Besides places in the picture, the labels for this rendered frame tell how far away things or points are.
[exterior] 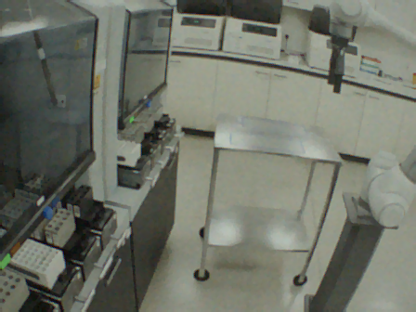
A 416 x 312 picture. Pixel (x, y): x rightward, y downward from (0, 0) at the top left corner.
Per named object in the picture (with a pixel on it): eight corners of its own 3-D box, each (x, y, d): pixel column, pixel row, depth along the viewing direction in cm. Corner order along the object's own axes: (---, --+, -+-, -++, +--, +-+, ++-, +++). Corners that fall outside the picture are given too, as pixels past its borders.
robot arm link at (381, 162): (386, 192, 151) (399, 149, 142) (392, 213, 135) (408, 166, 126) (357, 187, 154) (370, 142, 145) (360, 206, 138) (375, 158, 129)
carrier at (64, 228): (70, 226, 100) (67, 209, 97) (75, 227, 100) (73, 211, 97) (54, 248, 89) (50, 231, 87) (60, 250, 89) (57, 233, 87)
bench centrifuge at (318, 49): (308, 67, 339) (315, 3, 310) (302, 58, 395) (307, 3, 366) (358, 80, 333) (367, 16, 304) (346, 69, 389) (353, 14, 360)
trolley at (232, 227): (192, 281, 198) (206, 145, 163) (198, 235, 239) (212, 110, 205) (306, 287, 197) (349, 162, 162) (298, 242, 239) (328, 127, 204)
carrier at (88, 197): (88, 201, 114) (87, 185, 111) (94, 202, 113) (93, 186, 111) (74, 220, 103) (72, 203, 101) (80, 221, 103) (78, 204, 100)
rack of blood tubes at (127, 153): (68, 157, 143) (68, 143, 141) (78, 148, 152) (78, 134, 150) (133, 169, 140) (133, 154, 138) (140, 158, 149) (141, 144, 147)
